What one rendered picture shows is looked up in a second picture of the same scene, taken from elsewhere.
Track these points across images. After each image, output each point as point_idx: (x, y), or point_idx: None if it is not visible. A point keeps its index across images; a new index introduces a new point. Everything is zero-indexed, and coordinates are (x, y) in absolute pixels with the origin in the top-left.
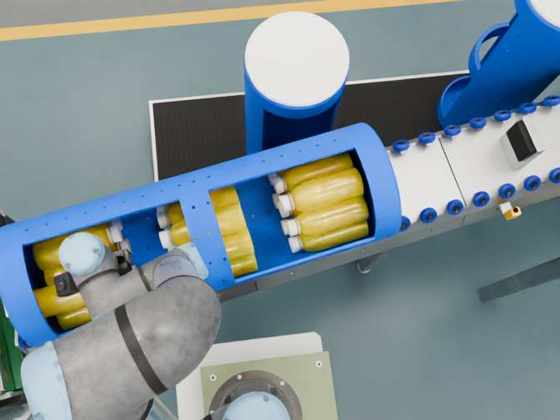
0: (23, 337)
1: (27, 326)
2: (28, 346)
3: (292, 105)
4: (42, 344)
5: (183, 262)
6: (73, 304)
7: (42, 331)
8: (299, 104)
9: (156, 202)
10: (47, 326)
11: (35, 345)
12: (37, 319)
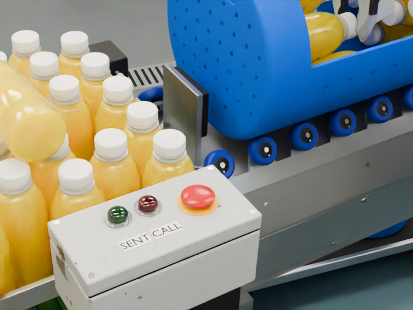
0: (271, 41)
1: (278, 13)
2: (222, 174)
3: None
4: (286, 85)
5: None
6: (313, 34)
7: (297, 31)
8: None
9: None
10: (304, 20)
11: (279, 78)
12: (292, 3)
